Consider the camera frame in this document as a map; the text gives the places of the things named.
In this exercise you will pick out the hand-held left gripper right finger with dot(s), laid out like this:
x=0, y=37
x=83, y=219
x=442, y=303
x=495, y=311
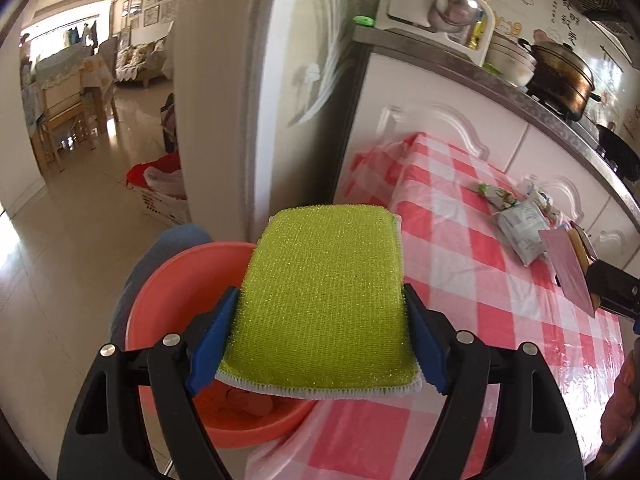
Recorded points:
x=425, y=340

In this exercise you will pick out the green scouring sponge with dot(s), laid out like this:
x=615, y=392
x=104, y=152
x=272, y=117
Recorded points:
x=320, y=300

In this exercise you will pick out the white laundry basket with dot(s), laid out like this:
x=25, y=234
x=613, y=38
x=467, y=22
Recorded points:
x=160, y=207

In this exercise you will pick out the dining table with cloth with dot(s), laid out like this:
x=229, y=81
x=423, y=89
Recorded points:
x=95, y=72

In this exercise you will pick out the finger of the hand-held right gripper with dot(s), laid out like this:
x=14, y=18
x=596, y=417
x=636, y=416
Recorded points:
x=612, y=287

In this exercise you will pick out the white kitchen cabinet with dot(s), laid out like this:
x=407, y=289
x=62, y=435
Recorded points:
x=450, y=110

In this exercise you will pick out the patterned sofa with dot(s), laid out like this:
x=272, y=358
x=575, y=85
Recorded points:
x=140, y=62

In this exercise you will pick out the green snack wrapper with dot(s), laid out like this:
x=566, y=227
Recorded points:
x=495, y=195

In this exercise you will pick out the yellow oil bottle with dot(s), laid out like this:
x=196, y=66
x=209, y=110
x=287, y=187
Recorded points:
x=477, y=32

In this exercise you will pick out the wooden chair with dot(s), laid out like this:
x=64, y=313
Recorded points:
x=60, y=125

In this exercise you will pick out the grey printed snack packet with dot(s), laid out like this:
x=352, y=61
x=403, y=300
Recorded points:
x=522, y=232

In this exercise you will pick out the steel ladle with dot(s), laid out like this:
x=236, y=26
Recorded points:
x=457, y=10

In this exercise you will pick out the orange plastic basin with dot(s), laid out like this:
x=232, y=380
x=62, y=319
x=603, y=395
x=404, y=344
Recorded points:
x=165, y=300

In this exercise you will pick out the dark cooking pot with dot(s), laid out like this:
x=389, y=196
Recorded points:
x=560, y=80

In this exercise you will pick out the red snack wrapper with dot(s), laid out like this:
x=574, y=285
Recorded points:
x=570, y=270

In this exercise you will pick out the black wok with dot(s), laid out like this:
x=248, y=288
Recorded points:
x=620, y=152

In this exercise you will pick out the wall picture frames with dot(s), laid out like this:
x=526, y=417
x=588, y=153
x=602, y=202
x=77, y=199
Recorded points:
x=150, y=2

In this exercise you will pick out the stack of white bowls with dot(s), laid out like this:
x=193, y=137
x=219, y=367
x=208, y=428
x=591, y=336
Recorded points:
x=510, y=62

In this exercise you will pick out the green round lid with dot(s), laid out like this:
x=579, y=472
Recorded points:
x=363, y=20

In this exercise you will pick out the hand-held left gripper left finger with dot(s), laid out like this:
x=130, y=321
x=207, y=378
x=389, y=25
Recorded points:
x=215, y=340

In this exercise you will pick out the person's right forearm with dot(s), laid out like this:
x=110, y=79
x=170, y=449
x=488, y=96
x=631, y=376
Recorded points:
x=622, y=410

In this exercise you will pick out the red checked tablecloth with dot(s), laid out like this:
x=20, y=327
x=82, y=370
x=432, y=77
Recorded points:
x=450, y=260

